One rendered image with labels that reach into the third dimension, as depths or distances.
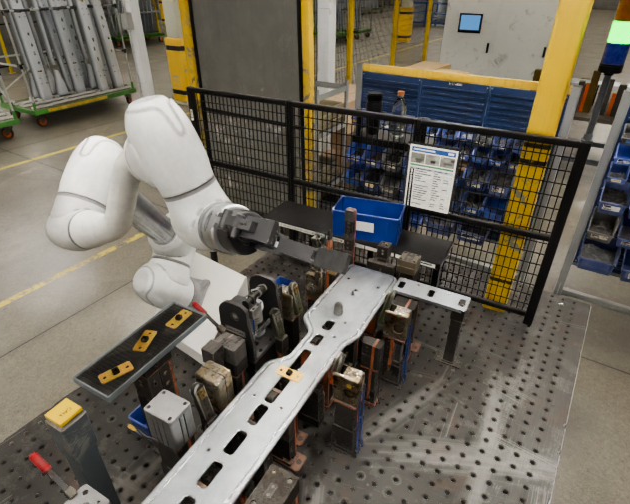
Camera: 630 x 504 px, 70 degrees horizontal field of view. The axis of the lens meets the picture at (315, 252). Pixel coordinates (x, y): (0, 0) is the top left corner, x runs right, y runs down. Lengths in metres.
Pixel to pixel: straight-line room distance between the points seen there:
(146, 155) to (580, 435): 2.58
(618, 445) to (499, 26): 6.18
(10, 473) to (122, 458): 0.34
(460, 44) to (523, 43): 0.92
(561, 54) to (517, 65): 5.95
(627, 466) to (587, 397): 0.42
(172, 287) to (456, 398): 1.16
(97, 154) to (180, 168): 0.57
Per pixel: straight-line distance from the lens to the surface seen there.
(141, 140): 0.81
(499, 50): 7.86
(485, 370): 1.99
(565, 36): 1.88
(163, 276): 1.79
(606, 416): 3.06
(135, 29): 8.04
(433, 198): 2.06
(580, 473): 2.74
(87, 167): 1.34
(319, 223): 2.18
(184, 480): 1.28
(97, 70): 9.06
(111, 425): 1.85
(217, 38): 3.97
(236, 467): 1.27
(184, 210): 0.82
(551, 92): 1.90
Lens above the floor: 2.06
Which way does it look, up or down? 32 degrees down
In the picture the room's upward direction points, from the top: straight up
